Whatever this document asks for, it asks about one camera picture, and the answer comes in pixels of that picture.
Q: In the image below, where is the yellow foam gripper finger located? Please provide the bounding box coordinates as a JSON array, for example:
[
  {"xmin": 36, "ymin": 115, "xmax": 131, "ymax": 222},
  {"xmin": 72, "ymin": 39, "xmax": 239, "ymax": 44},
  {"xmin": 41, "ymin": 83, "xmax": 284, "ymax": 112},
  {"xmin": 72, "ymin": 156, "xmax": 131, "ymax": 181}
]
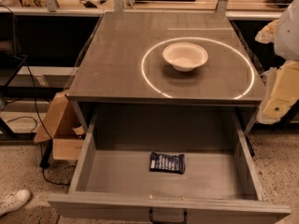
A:
[{"xmin": 256, "ymin": 61, "xmax": 299, "ymax": 124}]

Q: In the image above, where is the blue rxbar blueberry packet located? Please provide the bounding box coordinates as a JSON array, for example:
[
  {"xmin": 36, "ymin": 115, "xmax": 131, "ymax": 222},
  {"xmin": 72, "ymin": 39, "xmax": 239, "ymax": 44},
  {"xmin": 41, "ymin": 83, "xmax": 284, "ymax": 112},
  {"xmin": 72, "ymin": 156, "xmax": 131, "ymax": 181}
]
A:
[{"xmin": 149, "ymin": 152, "xmax": 185, "ymax": 175}]

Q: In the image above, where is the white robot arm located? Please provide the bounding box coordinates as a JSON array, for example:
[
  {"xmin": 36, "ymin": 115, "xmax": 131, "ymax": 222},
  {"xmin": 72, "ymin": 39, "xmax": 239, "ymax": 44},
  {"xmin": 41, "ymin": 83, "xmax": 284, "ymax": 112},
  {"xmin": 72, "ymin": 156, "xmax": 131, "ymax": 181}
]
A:
[{"xmin": 255, "ymin": 0, "xmax": 299, "ymax": 124}]

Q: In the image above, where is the grey cabinet counter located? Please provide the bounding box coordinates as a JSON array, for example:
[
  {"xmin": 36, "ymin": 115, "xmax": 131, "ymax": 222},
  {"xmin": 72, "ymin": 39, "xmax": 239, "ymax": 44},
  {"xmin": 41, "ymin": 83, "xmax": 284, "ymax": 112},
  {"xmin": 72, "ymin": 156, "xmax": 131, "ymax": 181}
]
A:
[{"xmin": 67, "ymin": 12, "xmax": 264, "ymax": 133}]

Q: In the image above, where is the grey open top drawer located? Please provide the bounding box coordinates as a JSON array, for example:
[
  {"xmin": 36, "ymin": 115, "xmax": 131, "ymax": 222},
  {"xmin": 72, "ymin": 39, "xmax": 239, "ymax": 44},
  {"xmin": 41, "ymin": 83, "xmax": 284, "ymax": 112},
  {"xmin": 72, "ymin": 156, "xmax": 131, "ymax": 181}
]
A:
[{"xmin": 49, "ymin": 106, "xmax": 291, "ymax": 224}]

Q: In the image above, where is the white paper bowl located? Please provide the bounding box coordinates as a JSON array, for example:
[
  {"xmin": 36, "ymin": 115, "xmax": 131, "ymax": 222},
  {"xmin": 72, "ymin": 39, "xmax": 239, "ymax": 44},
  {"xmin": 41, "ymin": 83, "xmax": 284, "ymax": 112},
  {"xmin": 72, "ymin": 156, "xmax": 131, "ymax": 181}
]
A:
[{"xmin": 163, "ymin": 42, "xmax": 208, "ymax": 72}]

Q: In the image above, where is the brown cardboard box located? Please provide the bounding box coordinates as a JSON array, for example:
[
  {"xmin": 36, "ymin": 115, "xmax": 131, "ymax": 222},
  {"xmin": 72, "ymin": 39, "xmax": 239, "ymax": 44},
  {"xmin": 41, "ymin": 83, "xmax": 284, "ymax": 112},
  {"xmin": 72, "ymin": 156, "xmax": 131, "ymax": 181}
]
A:
[{"xmin": 34, "ymin": 91, "xmax": 85, "ymax": 161}]

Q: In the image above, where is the white sneaker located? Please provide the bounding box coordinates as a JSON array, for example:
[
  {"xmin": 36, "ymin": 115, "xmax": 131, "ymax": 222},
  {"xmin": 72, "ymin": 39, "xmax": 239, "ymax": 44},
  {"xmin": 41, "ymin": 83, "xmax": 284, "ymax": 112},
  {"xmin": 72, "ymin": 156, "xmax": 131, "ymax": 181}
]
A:
[{"xmin": 0, "ymin": 189, "xmax": 31, "ymax": 217}]

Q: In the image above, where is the black drawer handle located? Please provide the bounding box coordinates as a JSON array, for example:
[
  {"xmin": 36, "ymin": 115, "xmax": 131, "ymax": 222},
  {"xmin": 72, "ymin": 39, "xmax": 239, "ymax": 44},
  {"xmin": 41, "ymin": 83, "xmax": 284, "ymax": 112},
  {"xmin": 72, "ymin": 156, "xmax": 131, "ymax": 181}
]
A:
[{"xmin": 149, "ymin": 209, "xmax": 188, "ymax": 224}]

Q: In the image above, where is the black floor cable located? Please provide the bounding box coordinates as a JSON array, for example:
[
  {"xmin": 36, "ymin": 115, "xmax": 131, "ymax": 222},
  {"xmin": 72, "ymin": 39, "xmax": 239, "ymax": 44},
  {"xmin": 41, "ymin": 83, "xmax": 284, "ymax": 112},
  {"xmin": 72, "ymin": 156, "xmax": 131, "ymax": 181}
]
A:
[{"xmin": 0, "ymin": 4, "xmax": 71, "ymax": 187}]

